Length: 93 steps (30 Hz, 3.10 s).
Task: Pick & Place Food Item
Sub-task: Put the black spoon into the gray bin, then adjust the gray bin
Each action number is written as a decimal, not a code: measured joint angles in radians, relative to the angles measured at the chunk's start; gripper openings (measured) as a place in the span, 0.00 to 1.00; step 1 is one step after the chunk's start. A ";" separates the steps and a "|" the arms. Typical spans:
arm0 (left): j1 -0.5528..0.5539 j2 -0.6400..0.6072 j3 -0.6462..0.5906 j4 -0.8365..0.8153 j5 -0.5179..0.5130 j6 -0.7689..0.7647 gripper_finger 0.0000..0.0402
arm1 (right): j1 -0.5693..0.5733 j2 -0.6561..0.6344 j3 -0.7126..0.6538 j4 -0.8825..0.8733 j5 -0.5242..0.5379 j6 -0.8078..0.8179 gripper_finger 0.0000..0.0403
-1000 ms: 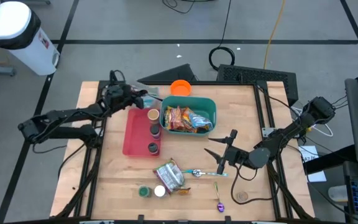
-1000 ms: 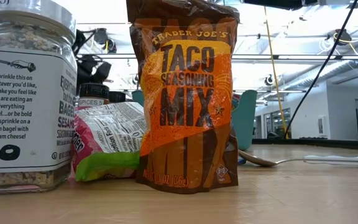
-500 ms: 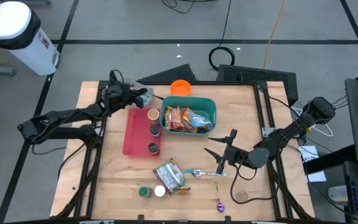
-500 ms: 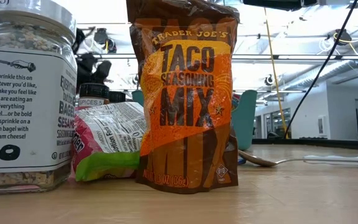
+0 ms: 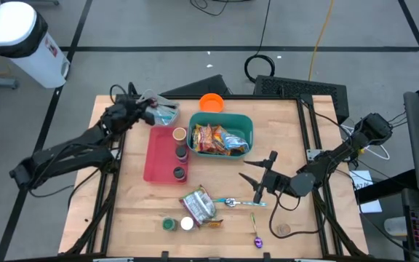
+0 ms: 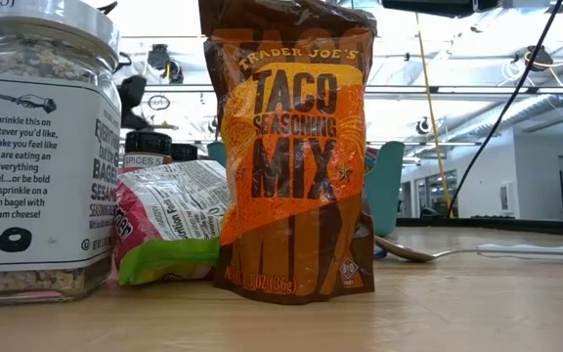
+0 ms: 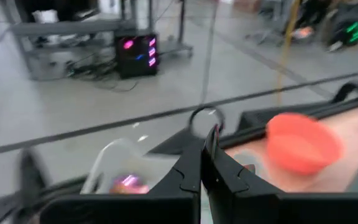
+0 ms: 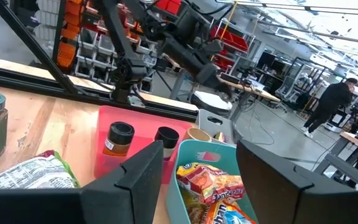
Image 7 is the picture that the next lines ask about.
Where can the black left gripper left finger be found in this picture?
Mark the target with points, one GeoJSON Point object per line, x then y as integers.
{"type": "Point", "coordinates": [166, 205]}

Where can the black device green lights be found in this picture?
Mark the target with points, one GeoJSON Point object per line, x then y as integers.
{"type": "Point", "coordinates": [353, 34]}

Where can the black computer tower pink lights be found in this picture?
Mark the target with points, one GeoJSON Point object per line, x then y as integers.
{"type": "Point", "coordinates": [135, 62]}

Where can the orange plastic bowl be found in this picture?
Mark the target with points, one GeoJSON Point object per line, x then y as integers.
{"type": "Point", "coordinates": [303, 146]}

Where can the grey plastic tray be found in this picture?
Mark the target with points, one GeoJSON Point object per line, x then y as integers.
{"type": "Point", "coordinates": [120, 161]}

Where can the grey metal workbench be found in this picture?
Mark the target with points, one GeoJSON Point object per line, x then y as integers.
{"type": "Point", "coordinates": [67, 27]}

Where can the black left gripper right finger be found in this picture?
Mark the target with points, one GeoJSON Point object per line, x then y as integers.
{"type": "Point", "coordinates": [244, 205]}

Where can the black metal table frame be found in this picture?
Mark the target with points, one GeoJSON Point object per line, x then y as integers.
{"type": "Point", "coordinates": [346, 105]}

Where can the iridescent purple spoon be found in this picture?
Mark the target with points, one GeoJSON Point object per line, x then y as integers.
{"type": "Point", "coordinates": [129, 183]}

